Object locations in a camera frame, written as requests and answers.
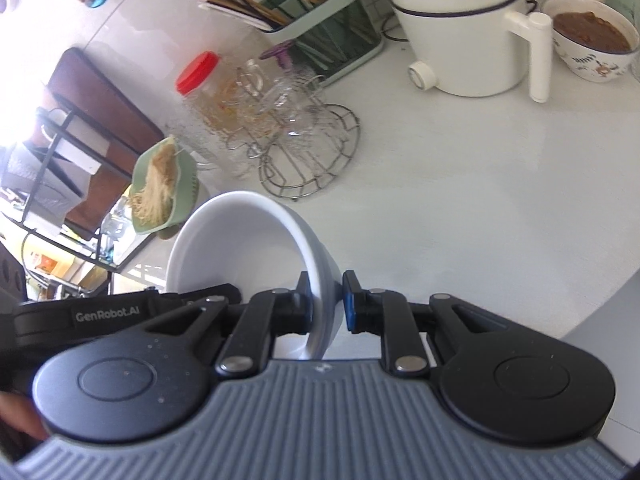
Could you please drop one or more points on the person's left hand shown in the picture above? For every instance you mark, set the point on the person's left hand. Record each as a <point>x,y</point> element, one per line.
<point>20,415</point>

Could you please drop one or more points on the green chopstick holder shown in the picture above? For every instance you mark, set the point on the green chopstick holder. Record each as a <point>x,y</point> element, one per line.
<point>350,35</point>

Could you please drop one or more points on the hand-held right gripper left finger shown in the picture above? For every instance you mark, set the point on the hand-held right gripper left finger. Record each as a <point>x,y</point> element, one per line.
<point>301,310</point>

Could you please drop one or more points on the brown food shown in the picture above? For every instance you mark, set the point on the brown food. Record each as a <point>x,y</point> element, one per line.
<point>590,32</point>

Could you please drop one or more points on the patterned bowl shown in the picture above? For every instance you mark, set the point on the patterned bowl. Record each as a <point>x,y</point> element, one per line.
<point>590,66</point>

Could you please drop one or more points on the white ceramic bowl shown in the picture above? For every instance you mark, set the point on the white ceramic bowl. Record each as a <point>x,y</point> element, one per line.
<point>240,240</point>

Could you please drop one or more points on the black metal shelf rack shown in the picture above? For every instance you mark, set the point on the black metal shelf rack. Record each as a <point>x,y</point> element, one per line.
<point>44,167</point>

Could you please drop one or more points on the grey cloth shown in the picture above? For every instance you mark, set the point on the grey cloth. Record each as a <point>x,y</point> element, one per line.
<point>30,175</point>

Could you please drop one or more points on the small clear glass cup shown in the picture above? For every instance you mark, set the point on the small clear glass cup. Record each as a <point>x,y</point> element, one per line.
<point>115,225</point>

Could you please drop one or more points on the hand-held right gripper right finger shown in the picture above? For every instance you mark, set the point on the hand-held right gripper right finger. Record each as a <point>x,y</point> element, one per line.
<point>350,305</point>

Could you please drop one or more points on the white electric pot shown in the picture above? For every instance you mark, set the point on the white electric pot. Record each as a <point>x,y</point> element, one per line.
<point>465,50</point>

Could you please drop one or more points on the brown wooden cutting board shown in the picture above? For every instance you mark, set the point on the brown wooden cutting board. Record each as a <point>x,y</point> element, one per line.
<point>100,95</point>

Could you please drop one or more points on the green toothpick container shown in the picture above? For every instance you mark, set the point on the green toothpick container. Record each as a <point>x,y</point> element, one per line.
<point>186,195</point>

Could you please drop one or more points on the plastic jar red lid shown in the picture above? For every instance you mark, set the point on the plastic jar red lid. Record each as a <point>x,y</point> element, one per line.
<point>200,72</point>

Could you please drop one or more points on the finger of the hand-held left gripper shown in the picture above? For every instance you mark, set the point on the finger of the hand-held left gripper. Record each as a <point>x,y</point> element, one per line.
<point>220,292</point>

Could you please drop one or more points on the clear glass mug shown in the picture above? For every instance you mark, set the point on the clear glass mug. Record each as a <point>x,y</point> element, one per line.
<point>295,110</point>
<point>252,80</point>

